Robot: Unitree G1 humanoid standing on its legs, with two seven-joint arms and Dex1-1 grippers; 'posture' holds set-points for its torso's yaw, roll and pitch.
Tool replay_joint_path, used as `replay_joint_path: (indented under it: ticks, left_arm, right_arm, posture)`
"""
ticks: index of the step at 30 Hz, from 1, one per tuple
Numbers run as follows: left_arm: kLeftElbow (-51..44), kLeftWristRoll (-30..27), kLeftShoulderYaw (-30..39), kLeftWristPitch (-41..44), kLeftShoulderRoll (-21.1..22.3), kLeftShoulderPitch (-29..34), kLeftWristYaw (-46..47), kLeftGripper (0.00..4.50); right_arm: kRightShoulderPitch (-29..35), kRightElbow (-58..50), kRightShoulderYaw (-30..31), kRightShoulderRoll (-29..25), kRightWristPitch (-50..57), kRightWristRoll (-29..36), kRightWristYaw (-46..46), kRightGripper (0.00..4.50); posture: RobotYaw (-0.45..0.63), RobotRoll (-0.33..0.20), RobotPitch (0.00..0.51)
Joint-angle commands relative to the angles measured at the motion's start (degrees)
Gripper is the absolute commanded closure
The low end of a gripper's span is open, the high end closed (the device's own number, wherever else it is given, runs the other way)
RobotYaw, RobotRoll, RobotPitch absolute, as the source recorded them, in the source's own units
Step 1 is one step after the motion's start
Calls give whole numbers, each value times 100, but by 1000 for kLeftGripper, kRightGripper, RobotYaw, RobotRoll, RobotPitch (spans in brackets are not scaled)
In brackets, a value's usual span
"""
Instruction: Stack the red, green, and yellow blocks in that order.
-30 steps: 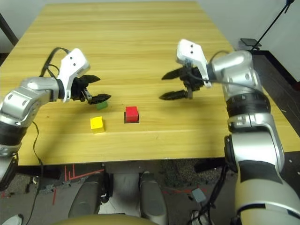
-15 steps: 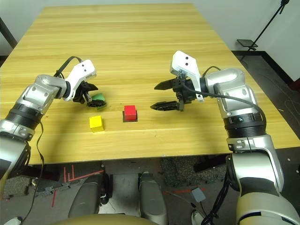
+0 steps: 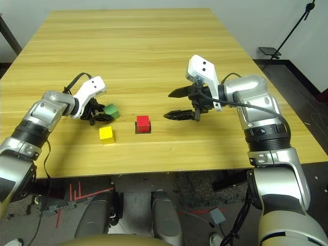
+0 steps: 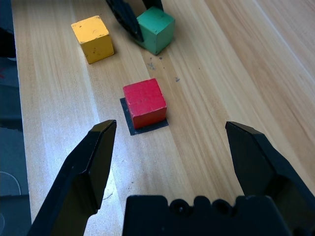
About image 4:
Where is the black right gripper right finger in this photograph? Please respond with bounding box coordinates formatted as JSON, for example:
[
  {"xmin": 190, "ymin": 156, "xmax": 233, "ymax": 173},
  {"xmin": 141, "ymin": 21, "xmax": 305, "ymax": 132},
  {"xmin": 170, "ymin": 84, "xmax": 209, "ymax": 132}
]
[{"xmin": 225, "ymin": 120, "xmax": 315, "ymax": 236}]

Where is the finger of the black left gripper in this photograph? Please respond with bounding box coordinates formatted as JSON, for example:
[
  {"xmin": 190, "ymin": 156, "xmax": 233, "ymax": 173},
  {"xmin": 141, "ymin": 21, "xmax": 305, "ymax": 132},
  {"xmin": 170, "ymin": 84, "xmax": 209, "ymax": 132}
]
[
  {"xmin": 105, "ymin": 0, "xmax": 145, "ymax": 42},
  {"xmin": 142, "ymin": 0, "xmax": 164, "ymax": 11}
]

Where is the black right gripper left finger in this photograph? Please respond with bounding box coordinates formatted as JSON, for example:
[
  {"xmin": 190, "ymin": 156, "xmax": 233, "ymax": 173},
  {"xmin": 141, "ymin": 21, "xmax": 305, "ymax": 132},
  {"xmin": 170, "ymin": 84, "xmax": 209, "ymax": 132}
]
[{"xmin": 26, "ymin": 119, "xmax": 117, "ymax": 236}]

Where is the green wooden block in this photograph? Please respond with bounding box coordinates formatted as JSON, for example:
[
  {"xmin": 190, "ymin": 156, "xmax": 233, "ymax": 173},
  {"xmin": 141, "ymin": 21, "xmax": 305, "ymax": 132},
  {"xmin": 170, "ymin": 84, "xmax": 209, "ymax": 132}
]
[{"xmin": 136, "ymin": 6, "xmax": 176, "ymax": 56}]

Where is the yellow wooden block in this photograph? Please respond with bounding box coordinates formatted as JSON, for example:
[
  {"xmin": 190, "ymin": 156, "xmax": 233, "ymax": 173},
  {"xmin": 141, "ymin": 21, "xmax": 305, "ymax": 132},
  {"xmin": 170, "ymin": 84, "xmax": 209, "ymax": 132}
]
[{"xmin": 70, "ymin": 15, "xmax": 115, "ymax": 65}]

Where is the red wooden block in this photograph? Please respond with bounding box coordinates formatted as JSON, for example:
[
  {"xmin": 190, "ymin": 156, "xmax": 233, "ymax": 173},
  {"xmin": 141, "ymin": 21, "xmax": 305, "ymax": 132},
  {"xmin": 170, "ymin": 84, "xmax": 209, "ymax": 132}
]
[{"xmin": 122, "ymin": 78, "xmax": 168, "ymax": 130}]

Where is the black square marker pad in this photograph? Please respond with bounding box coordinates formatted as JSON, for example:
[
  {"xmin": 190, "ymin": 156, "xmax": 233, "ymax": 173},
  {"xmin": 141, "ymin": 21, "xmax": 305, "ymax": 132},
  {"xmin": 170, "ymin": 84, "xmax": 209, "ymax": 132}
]
[{"xmin": 119, "ymin": 97, "xmax": 170, "ymax": 136}]

